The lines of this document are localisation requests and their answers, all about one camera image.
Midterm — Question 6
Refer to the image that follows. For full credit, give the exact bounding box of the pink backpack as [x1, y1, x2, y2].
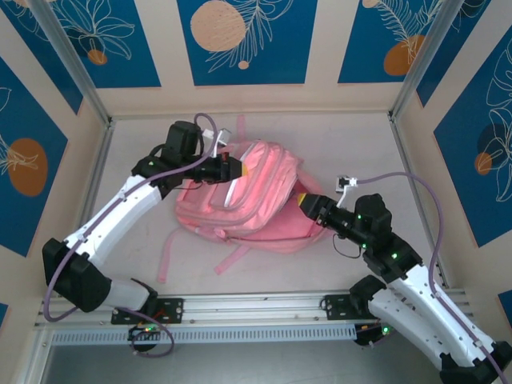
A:
[158, 114, 326, 284]

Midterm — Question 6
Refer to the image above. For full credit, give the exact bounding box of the black controller board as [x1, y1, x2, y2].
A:
[127, 324, 161, 342]
[354, 322, 399, 348]

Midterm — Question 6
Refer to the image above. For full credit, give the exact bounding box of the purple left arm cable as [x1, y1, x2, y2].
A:
[42, 113, 220, 358]

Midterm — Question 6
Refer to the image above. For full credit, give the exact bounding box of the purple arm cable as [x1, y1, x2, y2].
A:
[42, 113, 220, 358]
[355, 171, 509, 384]

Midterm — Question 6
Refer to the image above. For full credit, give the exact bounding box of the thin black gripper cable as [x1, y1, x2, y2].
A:
[333, 234, 364, 260]

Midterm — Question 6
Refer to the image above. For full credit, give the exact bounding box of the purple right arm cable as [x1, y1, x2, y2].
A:
[355, 171, 509, 384]

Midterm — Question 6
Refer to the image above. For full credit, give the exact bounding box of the aluminium side rail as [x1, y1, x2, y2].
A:
[390, 114, 449, 287]
[59, 118, 117, 299]

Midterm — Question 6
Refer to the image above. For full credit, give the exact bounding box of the blue floral wall panel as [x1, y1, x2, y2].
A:
[415, 0, 493, 108]
[338, 0, 446, 85]
[177, 0, 319, 86]
[434, 35, 512, 249]
[47, 0, 162, 90]
[0, 0, 84, 116]
[0, 55, 70, 258]

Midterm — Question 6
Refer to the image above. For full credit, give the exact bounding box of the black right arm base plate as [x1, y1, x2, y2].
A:
[322, 294, 375, 322]

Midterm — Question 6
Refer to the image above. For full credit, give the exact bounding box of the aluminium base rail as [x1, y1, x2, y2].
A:
[34, 288, 475, 331]

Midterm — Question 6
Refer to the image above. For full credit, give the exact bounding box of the aluminium frame post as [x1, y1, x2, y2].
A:
[390, 0, 467, 121]
[30, 0, 115, 125]

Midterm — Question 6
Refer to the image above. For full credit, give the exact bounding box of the grey slotted cable duct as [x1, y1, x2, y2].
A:
[51, 324, 357, 346]

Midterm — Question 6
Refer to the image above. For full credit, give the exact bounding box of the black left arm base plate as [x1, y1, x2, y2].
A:
[110, 298, 185, 326]

